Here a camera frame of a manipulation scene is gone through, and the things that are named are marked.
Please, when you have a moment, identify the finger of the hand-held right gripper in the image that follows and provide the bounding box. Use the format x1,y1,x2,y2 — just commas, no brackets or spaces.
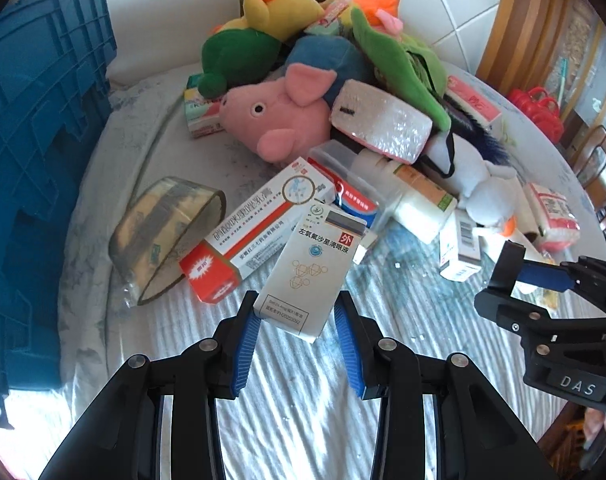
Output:
476,241,606,336
520,257,606,314

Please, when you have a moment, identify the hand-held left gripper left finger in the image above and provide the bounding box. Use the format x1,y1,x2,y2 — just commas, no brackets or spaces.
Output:
38,290,259,480

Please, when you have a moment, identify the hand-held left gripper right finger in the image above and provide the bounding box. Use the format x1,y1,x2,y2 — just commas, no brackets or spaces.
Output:
332,291,554,480

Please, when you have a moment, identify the white eye drops box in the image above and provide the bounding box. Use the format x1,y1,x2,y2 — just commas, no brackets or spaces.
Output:
253,203,369,344

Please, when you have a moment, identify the blue plastic crate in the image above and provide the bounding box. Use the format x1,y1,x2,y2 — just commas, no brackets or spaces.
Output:
0,0,118,411

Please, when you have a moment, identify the person's right hand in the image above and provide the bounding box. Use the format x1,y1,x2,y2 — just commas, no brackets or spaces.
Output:
583,406,606,442

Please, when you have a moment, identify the small white barcode box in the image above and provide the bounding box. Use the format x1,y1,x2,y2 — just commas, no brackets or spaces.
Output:
438,208,484,282

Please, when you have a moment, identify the pink tissue packet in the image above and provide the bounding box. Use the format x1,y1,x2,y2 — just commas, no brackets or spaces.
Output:
525,182,580,254

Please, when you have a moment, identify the white goose plush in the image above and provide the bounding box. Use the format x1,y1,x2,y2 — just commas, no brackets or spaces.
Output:
425,132,519,239

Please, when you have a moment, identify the striped table cloth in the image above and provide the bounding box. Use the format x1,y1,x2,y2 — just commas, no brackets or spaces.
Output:
58,60,606,480

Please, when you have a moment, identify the white bottle orange label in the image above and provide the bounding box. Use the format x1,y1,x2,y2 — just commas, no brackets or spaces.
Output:
355,150,458,246

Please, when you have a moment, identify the red white ointment box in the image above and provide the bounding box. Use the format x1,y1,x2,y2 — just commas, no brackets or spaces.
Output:
179,156,335,305

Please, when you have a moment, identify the wooden chair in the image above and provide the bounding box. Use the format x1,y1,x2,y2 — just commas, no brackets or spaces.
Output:
574,125,606,212

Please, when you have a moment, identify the navy furry plush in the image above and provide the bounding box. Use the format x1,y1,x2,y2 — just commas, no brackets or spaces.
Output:
442,95,515,167

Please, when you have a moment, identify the clear packing tape roll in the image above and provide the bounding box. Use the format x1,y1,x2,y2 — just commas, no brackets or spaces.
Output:
108,176,228,307

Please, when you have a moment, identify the clear plastic case blue card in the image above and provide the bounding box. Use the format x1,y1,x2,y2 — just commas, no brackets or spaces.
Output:
308,140,389,234

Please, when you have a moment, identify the pink flat packet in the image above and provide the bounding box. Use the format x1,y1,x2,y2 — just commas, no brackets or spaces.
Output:
445,76,503,129

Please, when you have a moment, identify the bubble wrapped package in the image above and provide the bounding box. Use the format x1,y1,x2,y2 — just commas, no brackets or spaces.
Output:
329,79,433,165

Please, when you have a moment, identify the olive green plush toy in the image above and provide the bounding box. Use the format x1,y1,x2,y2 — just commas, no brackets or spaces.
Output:
350,7,452,132

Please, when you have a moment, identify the green pink tissue pack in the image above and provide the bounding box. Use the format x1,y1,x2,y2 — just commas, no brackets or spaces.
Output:
184,74,228,140

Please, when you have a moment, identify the pink pig plush blue outfit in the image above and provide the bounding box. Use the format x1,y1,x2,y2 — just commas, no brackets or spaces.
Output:
218,37,370,164

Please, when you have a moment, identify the orange pink plush toy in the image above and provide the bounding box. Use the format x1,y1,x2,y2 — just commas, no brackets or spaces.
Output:
342,0,403,37

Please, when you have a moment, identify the small red white box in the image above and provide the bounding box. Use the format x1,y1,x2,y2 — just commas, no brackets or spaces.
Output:
317,0,352,29

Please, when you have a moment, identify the yellow duck plush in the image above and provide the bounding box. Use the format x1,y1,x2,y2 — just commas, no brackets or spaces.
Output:
224,0,325,42

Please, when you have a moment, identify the teal broom handle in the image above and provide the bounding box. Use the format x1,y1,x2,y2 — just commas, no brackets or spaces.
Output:
553,57,570,92

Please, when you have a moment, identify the wooden door frame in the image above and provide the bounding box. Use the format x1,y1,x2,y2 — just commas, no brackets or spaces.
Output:
476,0,575,94

